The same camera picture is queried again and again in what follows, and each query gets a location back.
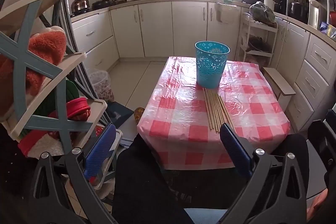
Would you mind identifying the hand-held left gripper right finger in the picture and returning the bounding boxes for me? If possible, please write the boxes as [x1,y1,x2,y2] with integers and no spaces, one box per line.
[220,122,307,224]

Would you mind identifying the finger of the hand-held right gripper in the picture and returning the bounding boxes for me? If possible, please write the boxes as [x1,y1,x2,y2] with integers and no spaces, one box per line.
[308,109,336,189]

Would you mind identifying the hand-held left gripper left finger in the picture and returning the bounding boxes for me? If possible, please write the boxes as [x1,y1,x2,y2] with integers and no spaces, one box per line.
[28,123,117,224]

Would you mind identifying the bundle of wooden chopsticks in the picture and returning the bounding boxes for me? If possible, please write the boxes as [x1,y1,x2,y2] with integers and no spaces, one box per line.
[203,88,235,133]

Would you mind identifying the blue perforated plastic basket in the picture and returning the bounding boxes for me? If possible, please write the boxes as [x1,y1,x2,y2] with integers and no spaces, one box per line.
[194,41,231,89]

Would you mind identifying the dark blue flat box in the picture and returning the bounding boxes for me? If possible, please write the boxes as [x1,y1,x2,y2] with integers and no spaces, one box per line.
[105,101,135,130]

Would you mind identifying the red white fluffy cloth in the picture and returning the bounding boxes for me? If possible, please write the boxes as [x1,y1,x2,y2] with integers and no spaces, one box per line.
[17,132,66,159]

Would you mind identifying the dark green knit cloth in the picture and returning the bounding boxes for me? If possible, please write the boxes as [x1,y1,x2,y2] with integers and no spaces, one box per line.
[34,80,79,114]

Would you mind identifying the clear patterned waste bin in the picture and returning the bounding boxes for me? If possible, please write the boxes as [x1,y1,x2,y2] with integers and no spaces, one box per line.
[87,69,114,102]

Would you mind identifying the red checked plastic tablecloth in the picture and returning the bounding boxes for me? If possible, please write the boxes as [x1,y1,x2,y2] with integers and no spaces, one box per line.
[136,56,290,170]

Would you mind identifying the blue carton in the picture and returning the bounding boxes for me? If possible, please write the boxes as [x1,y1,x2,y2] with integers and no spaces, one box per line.
[319,21,336,42]

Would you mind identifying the white trolley rack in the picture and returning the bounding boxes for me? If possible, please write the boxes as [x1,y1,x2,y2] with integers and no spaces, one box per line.
[238,13,279,69]

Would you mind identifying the orange fluffy cloth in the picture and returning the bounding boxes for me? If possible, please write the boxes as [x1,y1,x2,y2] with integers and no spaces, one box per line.
[0,30,67,109]

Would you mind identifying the white electric water boiler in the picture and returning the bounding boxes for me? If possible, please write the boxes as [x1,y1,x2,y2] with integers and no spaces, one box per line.
[308,0,327,29]

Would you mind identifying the black cooking pot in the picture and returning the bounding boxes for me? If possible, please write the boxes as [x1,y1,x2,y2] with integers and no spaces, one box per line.
[288,1,309,22]

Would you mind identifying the plastic bag of greens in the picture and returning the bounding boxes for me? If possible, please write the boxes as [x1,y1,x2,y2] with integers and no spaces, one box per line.
[249,1,277,24]

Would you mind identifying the white hanging bin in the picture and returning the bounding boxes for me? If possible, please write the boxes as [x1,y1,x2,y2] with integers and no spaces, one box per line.
[215,1,240,24]

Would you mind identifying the white kitchen base cabinets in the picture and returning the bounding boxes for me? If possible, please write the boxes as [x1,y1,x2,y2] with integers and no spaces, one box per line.
[71,0,336,135]

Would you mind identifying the black frying pan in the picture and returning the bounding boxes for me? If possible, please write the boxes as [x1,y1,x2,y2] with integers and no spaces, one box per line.
[91,0,112,10]

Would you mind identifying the steel kettle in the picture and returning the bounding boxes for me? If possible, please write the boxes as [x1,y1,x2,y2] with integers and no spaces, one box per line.
[71,0,91,12]

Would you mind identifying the black pan with handle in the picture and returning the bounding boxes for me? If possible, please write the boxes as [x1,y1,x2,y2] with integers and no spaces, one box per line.
[248,36,272,52]

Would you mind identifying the white shelf rack blue frame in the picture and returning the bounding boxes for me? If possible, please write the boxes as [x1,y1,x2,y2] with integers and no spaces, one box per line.
[0,0,124,198]

